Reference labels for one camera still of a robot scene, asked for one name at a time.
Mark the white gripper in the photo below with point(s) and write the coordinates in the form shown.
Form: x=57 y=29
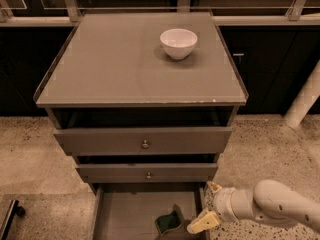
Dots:
x=221 y=200

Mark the green yellow sponge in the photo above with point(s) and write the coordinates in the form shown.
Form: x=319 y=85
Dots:
x=169 y=222

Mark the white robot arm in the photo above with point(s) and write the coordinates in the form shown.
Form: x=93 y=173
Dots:
x=269 y=172

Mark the top grey drawer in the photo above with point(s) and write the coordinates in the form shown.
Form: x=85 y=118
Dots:
x=127 y=141

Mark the top drawer metal knob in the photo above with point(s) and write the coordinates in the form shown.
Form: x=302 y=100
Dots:
x=145 y=144

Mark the bottom grey open drawer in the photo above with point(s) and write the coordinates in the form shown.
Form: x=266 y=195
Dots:
x=130 y=211

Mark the middle grey drawer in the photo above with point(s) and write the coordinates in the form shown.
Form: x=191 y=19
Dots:
x=136 y=173

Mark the grey drawer cabinet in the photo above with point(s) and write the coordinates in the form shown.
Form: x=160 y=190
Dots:
x=114 y=73

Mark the white ceramic bowl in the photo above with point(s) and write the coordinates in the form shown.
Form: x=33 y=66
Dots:
x=178 y=43

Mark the black wheeled base corner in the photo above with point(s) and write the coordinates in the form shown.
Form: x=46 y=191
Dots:
x=14 y=210

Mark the metal railing frame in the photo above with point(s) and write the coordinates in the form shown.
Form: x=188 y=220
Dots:
x=224 y=12

